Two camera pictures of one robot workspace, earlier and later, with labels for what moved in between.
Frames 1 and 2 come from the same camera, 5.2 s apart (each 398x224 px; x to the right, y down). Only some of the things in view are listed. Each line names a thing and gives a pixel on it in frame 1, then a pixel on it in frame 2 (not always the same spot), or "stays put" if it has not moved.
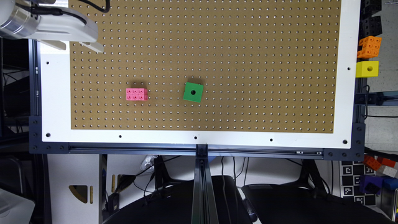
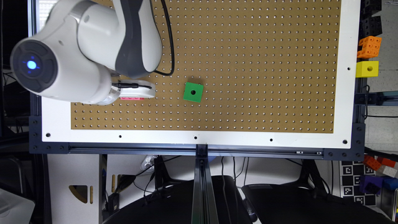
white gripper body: x=62 y=24 → x=136 y=92
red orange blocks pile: x=375 y=164 stays put
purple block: x=370 y=184 stays put
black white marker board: x=351 y=172 stays put
